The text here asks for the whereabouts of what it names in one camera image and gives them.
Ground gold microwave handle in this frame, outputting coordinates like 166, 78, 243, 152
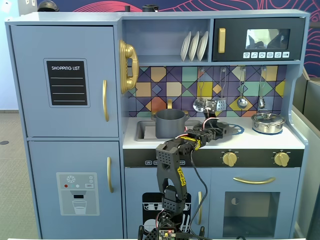
217, 27, 227, 54

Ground gold toy faucet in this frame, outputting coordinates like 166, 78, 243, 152
150, 98, 190, 120

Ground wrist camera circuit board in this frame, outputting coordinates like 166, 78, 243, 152
204, 98, 218, 113

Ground metal slotted skimmer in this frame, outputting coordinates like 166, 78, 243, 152
192, 67, 207, 113

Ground gray plastic pot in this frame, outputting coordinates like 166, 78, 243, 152
154, 108, 187, 139

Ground metal ladle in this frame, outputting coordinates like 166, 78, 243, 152
236, 66, 249, 110

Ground gold fridge door handle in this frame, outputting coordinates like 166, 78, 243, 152
102, 79, 111, 123

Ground black helmet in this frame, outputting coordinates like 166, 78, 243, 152
37, 0, 60, 12

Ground metal spoon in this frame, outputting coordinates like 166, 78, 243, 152
257, 66, 267, 109

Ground black microwave door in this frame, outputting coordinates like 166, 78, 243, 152
211, 17, 307, 62

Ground gray ice dispenser decal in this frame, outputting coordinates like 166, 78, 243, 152
55, 171, 100, 217

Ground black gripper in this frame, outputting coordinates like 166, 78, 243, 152
198, 121, 243, 143

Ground gold dishwasher door handle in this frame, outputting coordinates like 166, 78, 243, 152
197, 191, 203, 226

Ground gold toy telephone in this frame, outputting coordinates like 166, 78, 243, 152
118, 39, 140, 95

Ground gray partition bin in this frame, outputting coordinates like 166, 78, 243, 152
289, 72, 320, 240

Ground white toy plate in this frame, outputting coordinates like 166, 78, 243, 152
180, 31, 192, 62
188, 30, 201, 62
196, 30, 209, 62

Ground black shopping list chalkboard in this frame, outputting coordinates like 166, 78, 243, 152
46, 60, 88, 107

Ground metal slotted spatula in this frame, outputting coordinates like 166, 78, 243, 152
215, 66, 228, 112

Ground gray toy sink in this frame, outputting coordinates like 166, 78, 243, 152
135, 120, 204, 142

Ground gold stove knob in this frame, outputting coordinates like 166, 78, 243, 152
221, 150, 239, 168
273, 150, 291, 168

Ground blue oven door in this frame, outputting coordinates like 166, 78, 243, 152
209, 167, 301, 239

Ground blue dishwasher door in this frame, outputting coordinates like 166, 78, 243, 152
124, 167, 211, 239

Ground robot controller board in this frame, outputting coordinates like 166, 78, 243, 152
158, 227, 176, 240

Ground blue fridge door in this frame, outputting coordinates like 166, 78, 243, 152
9, 24, 120, 138

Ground gold oven door handle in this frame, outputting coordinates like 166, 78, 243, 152
232, 176, 277, 186

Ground stainless steel pot lid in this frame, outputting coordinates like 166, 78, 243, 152
251, 112, 286, 124

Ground blue freezer door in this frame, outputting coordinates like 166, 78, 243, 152
27, 140, 125, 240

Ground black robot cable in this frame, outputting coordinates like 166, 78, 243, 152
188, 149, 209, 237

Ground gold freezer door handle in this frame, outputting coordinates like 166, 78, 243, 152
106, 156, 115, 194

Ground blue wooden toy kitchen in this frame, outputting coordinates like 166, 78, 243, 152
4, 9, 311, 240

